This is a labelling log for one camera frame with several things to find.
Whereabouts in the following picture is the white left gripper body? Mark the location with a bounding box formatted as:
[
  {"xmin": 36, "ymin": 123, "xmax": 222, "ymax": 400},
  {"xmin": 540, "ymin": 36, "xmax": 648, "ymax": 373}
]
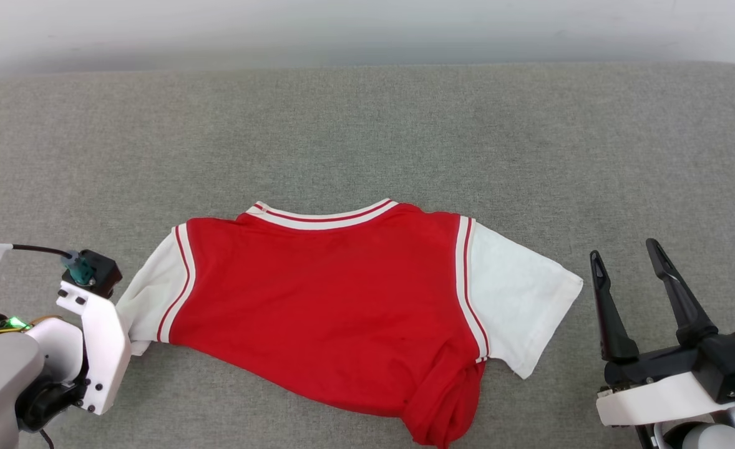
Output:
[{"xmin": 56, "ymin": 281, "xmax": 132, "ymax": 415}]

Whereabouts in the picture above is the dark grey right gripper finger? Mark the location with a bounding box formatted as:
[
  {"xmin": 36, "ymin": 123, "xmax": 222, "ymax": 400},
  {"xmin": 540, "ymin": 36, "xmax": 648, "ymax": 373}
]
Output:
[
  {"xmin": 590, "ymin": 251, "xmax": 640, "ymax": 364},
  {"xmin": 646, "ymin": 239, "xmax": 719, "ymax": 347}
]

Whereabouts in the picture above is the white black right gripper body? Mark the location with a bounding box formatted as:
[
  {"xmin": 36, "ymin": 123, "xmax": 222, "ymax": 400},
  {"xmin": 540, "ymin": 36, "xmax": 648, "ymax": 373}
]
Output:
[{"xmin": 595, "ymin": 342, "xmax": 735, "ymax": 428}]

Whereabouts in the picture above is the red white jersey shirt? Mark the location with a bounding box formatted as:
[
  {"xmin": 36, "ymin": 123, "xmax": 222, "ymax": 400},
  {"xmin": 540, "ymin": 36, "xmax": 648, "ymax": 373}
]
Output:
[{"xmin": 116, "ymin": 200, "xmax": 584, "ymax": 448}]

